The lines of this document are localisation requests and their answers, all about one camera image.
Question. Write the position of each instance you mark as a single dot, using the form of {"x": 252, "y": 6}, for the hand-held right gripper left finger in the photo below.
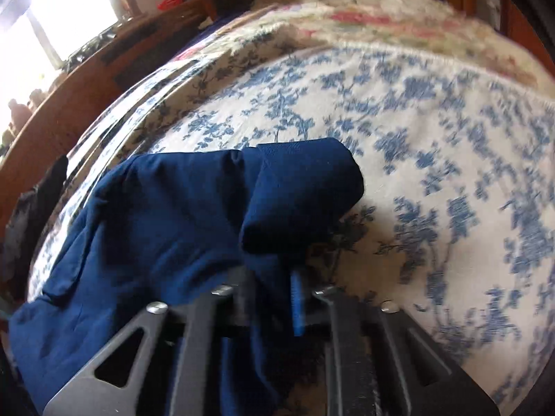
{"x": 208, "y": 312}

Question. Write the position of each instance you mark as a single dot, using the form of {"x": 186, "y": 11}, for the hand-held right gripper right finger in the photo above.
{"x": 297, "y": 307}

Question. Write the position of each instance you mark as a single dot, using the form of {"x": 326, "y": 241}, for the blue suit jacket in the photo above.
{"x": 151, "y": 225}

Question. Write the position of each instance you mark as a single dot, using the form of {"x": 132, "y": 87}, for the bed with floral sheet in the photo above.
{"x": 433, "y": 182}

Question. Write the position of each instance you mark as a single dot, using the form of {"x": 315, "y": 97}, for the black garment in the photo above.
{"x": 26, "y": 225}

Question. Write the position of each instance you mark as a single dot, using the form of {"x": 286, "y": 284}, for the long wooden desk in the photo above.
{"x": 65, "y": 117}

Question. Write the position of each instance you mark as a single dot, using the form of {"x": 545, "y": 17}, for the brown bottle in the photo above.
{"x": 18, "y": 115}

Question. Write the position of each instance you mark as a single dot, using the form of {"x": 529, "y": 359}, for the black metal device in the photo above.
{"x": 91, "y": 50}

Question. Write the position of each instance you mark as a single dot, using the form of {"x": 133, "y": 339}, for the pink floral quilt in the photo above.
{"x": 390, "y": 21}

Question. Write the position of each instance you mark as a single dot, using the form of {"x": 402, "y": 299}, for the red bowl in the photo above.
{"x": 171, "y": 2}

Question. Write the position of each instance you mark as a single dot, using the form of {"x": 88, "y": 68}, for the wood-framed window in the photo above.
{"x": 65, "y": 21}

